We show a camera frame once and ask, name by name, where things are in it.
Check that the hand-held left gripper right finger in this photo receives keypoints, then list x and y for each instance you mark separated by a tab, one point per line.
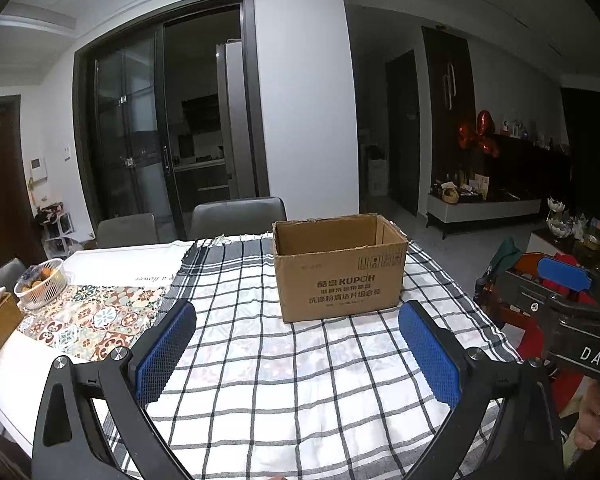
430	355

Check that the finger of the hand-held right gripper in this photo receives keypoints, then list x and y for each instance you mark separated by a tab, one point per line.
525	290
562	272

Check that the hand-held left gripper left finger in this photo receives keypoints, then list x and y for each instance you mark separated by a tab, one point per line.
165	350

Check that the brown cardboard box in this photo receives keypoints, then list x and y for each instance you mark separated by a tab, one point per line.
340	280

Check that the person's right hand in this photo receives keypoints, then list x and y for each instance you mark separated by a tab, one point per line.
592	410

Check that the orange wooden chair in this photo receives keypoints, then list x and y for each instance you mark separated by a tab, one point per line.
510	310

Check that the green cloth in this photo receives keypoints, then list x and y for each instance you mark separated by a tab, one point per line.
505	257

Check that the red garment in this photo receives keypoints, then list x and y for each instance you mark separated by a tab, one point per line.
535	345

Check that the lotus shaped ornament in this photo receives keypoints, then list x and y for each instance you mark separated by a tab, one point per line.
557	215

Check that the patterned tile print runner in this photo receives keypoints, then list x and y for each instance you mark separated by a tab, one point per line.
105	320

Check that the white low console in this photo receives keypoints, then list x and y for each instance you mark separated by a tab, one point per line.
480	210

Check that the white printed table mat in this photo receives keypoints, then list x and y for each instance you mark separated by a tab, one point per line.
105	262

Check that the black white checked tablecloth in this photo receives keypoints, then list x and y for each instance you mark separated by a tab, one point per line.
280	385

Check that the small woven basket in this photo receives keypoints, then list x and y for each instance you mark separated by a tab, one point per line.
450	195

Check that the white basket with fruit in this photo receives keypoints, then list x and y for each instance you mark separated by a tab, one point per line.
42	287

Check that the wide grey chair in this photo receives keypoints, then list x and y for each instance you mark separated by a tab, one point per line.
235	217

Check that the white storage rack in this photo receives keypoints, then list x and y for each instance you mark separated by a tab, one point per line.
55	225

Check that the red foil balloons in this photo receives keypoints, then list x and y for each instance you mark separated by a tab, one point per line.
484	122

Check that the tall dark cabinet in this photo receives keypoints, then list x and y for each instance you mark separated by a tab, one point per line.
450	135

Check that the dark room door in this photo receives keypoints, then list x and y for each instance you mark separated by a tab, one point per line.
404	135

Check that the dark sliding glass door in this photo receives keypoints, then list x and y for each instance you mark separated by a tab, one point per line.
125	135

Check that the white intercom panel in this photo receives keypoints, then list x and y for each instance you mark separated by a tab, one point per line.
38	170

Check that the black range hood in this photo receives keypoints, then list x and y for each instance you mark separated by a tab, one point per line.
200	112

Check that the silver refrigerator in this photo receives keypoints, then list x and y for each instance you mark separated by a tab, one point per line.
237	120

